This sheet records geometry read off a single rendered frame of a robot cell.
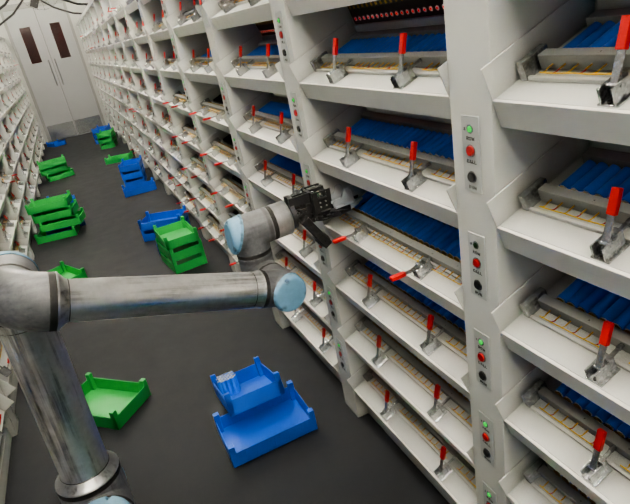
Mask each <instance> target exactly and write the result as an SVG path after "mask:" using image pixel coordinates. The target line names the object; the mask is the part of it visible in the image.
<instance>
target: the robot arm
mask: <svg viewBox="0 0 630 504"><path fill-rule="evenodd" d="M312 186H313V187H312ZM309 187H310V188H309ZM306 188H308V189H306ZM301 191H302V193H299V194H296V195H293V196H289V195H286V196H283V198H284V202H283V201H279V202H276V203H273V204H270V205H267V206H265V207H262V208H259V209H256V210H253V211H250V212H247V213H244V214H241V215H236V216H235V217H233V218H230V219H228V220H226V222H225V224H224V232H225V238H226V240H227V245H228V247H229V249H230V251H231V253H232V254H234V255H237V258H238V261H239V265H240V268H241V272H228V273H203V274H177V275H152V276H127V277H101V278H76V279H66V278H64V277H63V276H62V275H60V274H59V273H58V272H57V271H50V272H42V271H39V268H38V266H37V265H36V263H35V262H34V261H33V260H32V259H31V258H29V257H28V256H27V255H25V254H23V253H20V252H16V251H2V252H0V341H1V343H2V345H3V348H4V350H5V352H6V354H7V357H8V359H9V361H10V364H11V366H12V368H13V370H14V373H15V375H16V377H17V380H18V382H19V384H20V386H21V389H22V391H23V393H24V395H25V398H26V400H27V402H28V405H29V407H30V409H31V411H32V414H33V416H34V418H35V421H36V423H37V425H38V427H39V430H40V432H41V434H42V436H43V439H44V441H45V443H46V446H47V448H48V450H49V452H50V455H51V457H52V459H53V462H54V464H55V466H56V468H57V471H58V473H59V475H58V476H57V478H56V481H55V490H56V492H57V495H58V497H59V499H60V502H61V504H135V502H134V499H133V496H132V493H131V490H130V487H129V484H128V482H127V478H126V474H125V471H124V470H123V468H122V466H121V464H120V461H119V459H118V456H117V455H116V454H115V453H114V452H112V451H109V450H106V449H105V447H104V444H103V442H102V439H101V436H100V434H99V431H98V429H97V426H96V424H95V421H94V418H93V416H92V413H91V411H90V408H89V406H88V403H87V400H86V398H85V395H84V393H83V390H82V388H81V385H80V382H79V380H78V377H77V375H76V372H75V370H74V367H73V364H72V362H71V359H70V357H69V354H68V352H67V349H66V346H65V344H64V341H63V339H62V336H61V334H60V331H59V330H60V329H61V328H62V327H63V326H64V325H65V324H66V323H68V322H79V321H92V320H105V319H118V318H131V317H144V316H156V315H169V314H182V313H195V312H208V311H221V310H234V309H246V308H272V307H276V308H277V309H279V310H280V311H284V312H291V311H294V310H296V309H297V308H298V307H299V306H300V305H301V304H302V303H303V301H304V299H305V297H306V284H305V282H304V280H303V279H302V278H301V277H300V276H299V275H298V274H296V273H293V272H291V271H290V270H288V269H286V268H285V267H283V266H281V265H280V264H278V263H277V262H275V261H274V257H273V253H272V249H271V245H270V242H271V241H274V240H276V239H279V238H282V237H285V236H287V235H290V234H293V233H294V230H295V229H296V228H298V227H299V223H300V224H301V225H302V227H303V228H304V229H305V230H306V231H307V232H308V233H309V234H310V235H311V236H312V237H313V238H314V239H315V241H316V242H317V244H318V245H320V246H321V247H325V248H326V249H327V247H328V246H329V245H330V244H331V243H332V241H331V240H330V237H329V236H328V235H327V234H326V233H324V232H322V231H321V230H320V229H319V228H318V227H317V226H316V225H315V224H314V223H313V222H316V221H324V220H328V219H330V218H333V217H337V216H340V215H342V214H344V213H346V212H348V211H350V210H351V209H352V208H354V207H355V206H356V205H357V204H358V203H359V202H360V201H361V200H362V199H363V197H359V198H357V197H358V195H353V194H352V192H351V190H350V188H348V187H346V188H344V189H343V187H342V185H341V184H336V185H335V187H334V191H333V193H332V194H331V193H330V188H327V189H324V187H323V185H321V184H319V183H316V184H313V185H310V186H307V187H304V188H301Z"/></svg>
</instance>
